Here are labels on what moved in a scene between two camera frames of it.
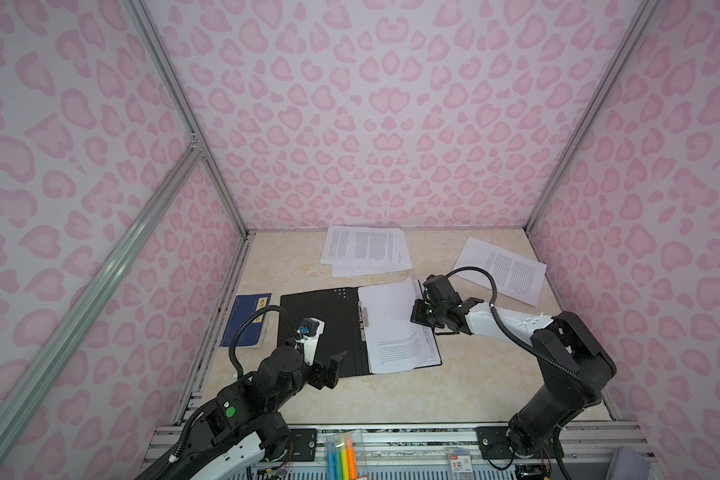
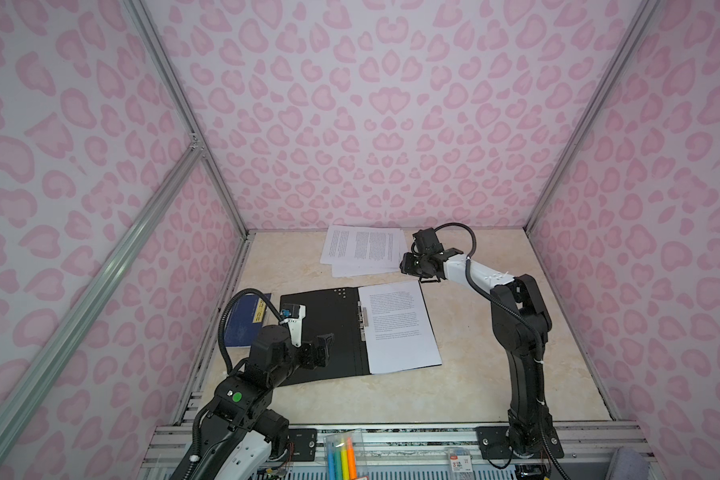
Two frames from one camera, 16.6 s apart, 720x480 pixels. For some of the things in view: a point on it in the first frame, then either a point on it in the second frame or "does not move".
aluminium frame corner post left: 161,57 does not move
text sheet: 516,275 to 400,335
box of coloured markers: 341,454 does not move
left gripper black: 322,378 to 311,360
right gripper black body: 428,314 to 416,265
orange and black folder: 326,320 does not move
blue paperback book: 243,307 does not move
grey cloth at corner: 627,464 does not move
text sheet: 362,245 does not move
